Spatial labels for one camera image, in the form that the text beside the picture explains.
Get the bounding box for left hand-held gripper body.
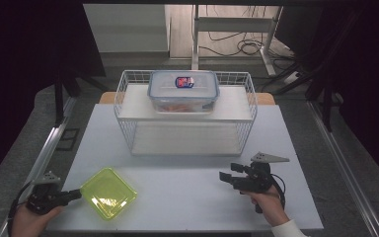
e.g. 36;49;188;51
26;171;63;215

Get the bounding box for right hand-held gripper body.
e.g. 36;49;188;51
233;151;290;195

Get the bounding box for green translucent square plate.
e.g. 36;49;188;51
79;167;138;221

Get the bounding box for white wire shelf rack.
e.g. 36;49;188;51
113;69;259;157

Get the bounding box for clear lidded food container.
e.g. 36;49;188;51
147;69;220;115

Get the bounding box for person's left hand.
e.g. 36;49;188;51
10;203;63;237

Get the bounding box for person's right hand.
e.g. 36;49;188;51
242;186;290;227

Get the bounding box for wooden table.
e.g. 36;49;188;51
98;91;276;107

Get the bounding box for white power strip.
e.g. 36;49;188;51
283;70;301;86

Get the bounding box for black curtain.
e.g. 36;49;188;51
274;0;379;192
0;0;107;192

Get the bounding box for white cabinet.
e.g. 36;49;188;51
82;3;172;53

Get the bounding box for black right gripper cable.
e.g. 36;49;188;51
270;173;287;210

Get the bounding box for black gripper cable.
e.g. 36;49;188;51
8;181;34;220
270;173;287;210

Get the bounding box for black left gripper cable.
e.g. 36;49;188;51
8;181;34;220

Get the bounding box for aluminium rail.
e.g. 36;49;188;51
0;97;77;237
307;100;379;237

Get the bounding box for black floor bracket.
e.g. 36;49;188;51
56;127;81;152

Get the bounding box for black floor cables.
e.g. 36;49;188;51
198;6;297;57

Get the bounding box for white metal desk frame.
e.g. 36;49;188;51
190;4;284;78

